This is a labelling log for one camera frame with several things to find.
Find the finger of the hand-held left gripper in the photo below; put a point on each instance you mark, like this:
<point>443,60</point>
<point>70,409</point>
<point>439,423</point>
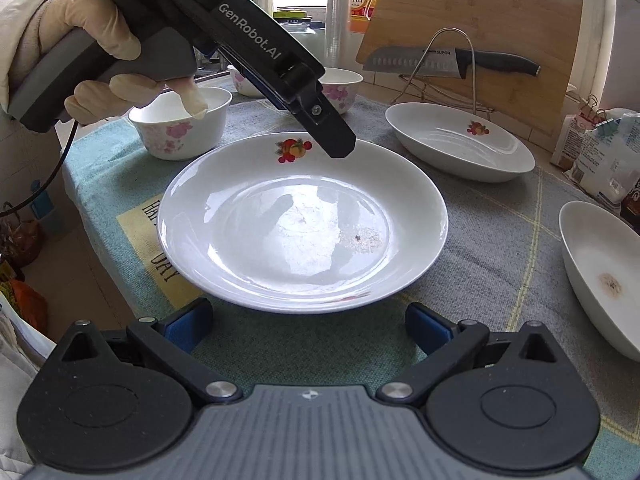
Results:
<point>330,130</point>
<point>260,87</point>

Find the white bag blue print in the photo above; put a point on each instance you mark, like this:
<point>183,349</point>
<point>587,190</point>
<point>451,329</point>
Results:
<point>605,170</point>

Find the bamboo cutting board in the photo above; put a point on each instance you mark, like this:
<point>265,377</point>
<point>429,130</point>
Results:
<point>475,10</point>

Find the orange plastic bag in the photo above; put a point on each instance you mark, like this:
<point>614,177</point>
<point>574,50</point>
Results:
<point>27,302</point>

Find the person's left forearm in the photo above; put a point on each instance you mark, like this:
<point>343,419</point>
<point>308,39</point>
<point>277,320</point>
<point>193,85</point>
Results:
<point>15,50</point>

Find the person's white jacket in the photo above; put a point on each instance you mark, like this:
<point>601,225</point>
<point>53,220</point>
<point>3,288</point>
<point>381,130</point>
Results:
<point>15,385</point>

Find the stack of clear plastic cups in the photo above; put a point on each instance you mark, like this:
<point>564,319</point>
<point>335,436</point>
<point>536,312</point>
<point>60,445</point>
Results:
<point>340,10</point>

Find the red white food bag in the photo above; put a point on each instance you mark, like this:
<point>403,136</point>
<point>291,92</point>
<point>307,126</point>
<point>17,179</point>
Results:
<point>570,140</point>

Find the grey teal checked tablecloth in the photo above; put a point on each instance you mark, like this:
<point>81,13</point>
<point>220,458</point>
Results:
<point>500,240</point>

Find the teal bag clip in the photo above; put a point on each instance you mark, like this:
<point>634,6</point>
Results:
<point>612,125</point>

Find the black binder clip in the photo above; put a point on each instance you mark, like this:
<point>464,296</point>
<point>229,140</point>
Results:
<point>592,105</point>

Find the person's left hand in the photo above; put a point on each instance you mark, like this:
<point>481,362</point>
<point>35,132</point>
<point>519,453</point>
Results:
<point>90,15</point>

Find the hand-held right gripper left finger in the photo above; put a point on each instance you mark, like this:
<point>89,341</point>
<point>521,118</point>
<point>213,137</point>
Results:
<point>187,325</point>

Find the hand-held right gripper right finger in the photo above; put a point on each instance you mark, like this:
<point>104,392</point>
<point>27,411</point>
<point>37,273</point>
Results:
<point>425,330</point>

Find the white bowl pink flowers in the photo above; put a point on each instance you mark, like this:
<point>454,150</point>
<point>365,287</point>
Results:
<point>342,92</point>
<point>170,135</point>
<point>242,82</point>

